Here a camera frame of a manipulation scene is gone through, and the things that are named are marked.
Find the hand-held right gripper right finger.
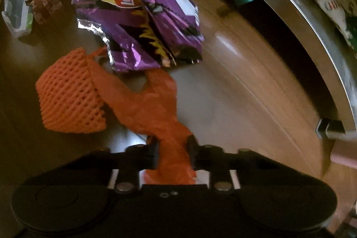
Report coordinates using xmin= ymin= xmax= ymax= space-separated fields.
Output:
xmin=186 ymin=135 xmax=270 ymax=193

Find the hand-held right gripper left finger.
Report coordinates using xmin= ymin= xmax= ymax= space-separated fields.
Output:
xmin=82 ymin=136 xmax=160 ymax=193

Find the red plastic bag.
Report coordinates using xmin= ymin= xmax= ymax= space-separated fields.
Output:
xmin=86 ymin=48 xmax=196 ymax=186

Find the red foam net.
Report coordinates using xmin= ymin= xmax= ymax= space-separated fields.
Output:
xmin=35 ymin=47 xmax=108 ymax=134

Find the large purple chip bag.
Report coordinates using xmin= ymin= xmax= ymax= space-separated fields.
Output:
xmin=72 ymin=0 xmax=168 ymax=73

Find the small red brown wrapper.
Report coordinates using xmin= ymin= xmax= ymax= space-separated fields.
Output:
xmin=28 ymin=0 xmax=63 ymax=24

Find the clear green plastic pack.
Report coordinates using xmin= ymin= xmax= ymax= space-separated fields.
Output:
xmin=1 ymin=0 xmax=34 ymax=38

